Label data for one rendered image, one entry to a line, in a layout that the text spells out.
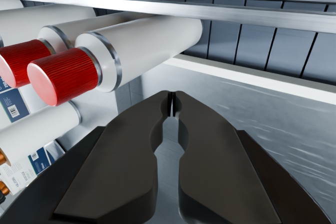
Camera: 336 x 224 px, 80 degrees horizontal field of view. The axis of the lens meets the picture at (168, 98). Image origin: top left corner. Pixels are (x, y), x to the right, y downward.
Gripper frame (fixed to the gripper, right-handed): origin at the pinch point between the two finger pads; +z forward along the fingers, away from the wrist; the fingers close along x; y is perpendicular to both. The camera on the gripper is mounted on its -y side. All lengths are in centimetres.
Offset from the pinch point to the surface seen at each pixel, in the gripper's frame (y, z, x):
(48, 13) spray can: -1.3, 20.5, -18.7
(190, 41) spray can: 0.9, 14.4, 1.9
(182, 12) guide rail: -3.2, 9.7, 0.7
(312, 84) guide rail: 3.4, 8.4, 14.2
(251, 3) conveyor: -3.5, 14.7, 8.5
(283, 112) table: 11.9, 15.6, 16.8
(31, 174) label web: 59, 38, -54
